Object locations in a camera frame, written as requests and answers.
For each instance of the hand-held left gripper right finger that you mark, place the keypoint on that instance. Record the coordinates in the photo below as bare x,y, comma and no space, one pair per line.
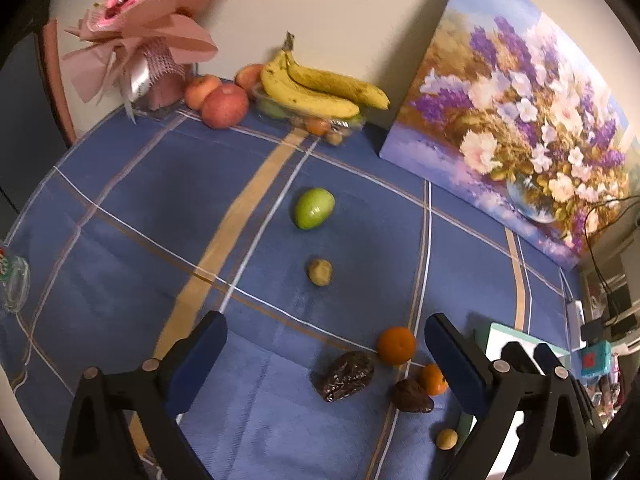
452,360

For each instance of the pink flower bouquet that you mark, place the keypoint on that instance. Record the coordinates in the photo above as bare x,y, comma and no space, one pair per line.
145,35

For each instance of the mandarin orange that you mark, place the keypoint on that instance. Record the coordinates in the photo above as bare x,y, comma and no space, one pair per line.
316,126
432,379
396,345

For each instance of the white power strip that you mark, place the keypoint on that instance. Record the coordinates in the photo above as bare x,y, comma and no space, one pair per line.
576,317

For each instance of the dark wrinkled date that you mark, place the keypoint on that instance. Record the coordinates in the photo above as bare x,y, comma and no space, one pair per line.
411,396
347,375

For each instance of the black power adapter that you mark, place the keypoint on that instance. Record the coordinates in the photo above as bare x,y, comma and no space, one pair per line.
592,331

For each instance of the yellow longan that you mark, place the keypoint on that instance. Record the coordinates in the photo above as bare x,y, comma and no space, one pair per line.
446,438

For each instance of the white chair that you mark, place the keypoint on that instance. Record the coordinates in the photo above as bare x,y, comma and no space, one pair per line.
631,270

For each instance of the teal toy box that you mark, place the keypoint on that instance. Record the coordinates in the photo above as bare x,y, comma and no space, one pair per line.
595,362

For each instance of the flower painting canvas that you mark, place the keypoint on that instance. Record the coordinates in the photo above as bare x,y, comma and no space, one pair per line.
500,110

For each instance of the clear plastic fruit container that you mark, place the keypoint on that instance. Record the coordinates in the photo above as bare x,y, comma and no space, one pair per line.
300,121

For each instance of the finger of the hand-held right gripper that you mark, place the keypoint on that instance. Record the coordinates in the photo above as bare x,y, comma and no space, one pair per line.
515,352
545,355

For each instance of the red apple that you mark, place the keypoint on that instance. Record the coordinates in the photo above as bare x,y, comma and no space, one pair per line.
225,105
248,77
200,91

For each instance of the glass ashtray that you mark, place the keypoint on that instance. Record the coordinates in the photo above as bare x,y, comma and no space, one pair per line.
17,285

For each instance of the brown-green longan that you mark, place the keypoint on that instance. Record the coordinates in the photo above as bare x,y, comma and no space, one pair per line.
320,272

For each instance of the small green jujube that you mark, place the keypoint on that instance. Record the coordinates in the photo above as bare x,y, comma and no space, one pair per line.
270,109

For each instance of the brown chair back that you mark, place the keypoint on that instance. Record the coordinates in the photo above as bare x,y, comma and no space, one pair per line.
57,85

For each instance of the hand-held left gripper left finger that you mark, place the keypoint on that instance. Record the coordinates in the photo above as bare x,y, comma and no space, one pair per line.
200,355

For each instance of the white tray with green rim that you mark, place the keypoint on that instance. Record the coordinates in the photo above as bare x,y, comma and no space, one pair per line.
495,342

